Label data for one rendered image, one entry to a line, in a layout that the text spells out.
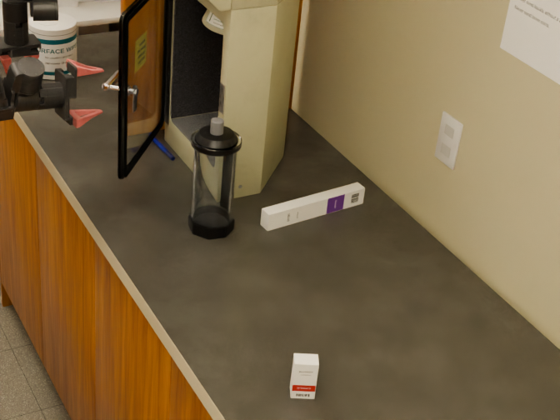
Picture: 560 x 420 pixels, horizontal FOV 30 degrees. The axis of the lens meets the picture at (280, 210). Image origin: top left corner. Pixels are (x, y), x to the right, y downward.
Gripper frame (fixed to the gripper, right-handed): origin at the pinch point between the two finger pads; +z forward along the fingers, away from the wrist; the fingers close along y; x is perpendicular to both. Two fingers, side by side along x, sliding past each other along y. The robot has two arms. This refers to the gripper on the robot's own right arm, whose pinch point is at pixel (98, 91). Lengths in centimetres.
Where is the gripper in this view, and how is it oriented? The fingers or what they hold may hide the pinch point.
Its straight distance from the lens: 239.3
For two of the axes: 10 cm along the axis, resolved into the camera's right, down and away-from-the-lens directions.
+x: -5.2, -4.1, 7.5
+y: 1.0, -9.0, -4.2
